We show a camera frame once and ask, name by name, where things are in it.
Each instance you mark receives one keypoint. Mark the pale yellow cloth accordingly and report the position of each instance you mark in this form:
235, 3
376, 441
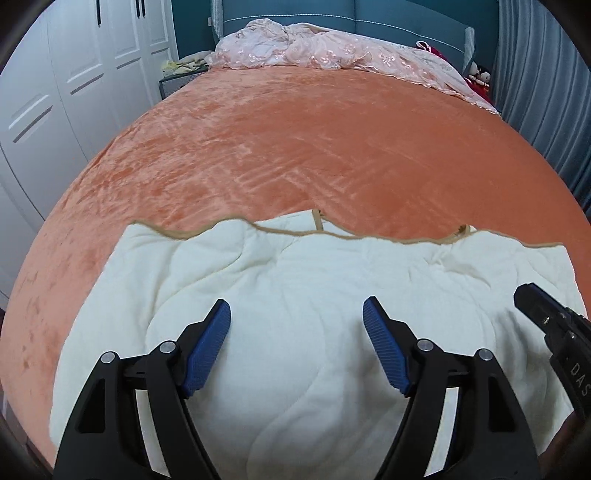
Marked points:
184, 64

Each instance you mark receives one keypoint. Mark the dark nightstand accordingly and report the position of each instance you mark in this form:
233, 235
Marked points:
178, 84

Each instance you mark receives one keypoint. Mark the cream quilted jacket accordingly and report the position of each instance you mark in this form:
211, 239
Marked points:
300, 300

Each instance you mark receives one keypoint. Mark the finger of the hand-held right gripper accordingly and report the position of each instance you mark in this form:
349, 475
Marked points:
531, 300

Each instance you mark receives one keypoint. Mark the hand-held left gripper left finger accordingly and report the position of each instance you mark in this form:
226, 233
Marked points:
207, 350

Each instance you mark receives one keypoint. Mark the blue-grey curtain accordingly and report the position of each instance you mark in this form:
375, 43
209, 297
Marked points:
540, 83

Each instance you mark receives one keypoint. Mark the orange plush blanket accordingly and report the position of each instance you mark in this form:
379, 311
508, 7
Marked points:
300, 147

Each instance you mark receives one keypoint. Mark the pink embroidered quilt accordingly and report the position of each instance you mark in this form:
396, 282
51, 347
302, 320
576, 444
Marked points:
323, 50

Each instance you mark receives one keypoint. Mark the blue upholstered headboard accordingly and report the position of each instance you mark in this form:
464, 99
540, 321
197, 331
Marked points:
378, 18

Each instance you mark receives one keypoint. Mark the plush doll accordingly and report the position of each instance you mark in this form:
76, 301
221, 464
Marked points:
485, 77
473, 73

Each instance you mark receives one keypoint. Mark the white wardrobe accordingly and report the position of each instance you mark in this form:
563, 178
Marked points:
69, 92

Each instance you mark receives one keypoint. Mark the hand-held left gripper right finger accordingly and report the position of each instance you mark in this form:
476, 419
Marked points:
385, 350

